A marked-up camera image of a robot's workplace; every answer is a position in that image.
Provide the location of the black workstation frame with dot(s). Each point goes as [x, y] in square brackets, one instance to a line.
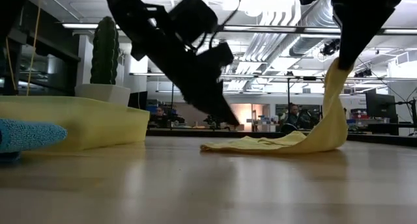
[288, 90]
[172, 100]

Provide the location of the black computer monitor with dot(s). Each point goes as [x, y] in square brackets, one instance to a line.
[381, 106]

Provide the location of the yellow translucent plastic bin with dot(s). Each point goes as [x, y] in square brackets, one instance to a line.
[81, 123]

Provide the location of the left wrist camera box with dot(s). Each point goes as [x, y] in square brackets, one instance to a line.
[216, 56]

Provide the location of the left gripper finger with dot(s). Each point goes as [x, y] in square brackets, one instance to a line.
[226, 113]

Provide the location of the black flat screen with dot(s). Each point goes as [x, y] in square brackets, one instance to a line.
[138, 101]

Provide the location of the blue microfiber towel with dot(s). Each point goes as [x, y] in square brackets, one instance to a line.
[29, 134]

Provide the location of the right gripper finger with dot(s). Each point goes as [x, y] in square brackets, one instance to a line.
[353, 41]

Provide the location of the long ceiling light bar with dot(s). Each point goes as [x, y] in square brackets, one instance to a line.
[260, 28]

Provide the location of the silver ventilation duct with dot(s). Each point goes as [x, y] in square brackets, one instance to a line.
[317, 15]

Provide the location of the green cactus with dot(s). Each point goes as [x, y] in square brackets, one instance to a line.
[104, 51]

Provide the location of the white square planter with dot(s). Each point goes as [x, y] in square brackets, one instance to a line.
[104, 93]

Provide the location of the yellow microfiber towel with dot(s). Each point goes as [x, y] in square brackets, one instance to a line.
[329, 129]

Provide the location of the black ceiling spotlight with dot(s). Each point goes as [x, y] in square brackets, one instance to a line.
[330, 48]
[365, 72]

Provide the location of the person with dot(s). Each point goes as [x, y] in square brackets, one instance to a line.
[294, 115]
[159, 112]

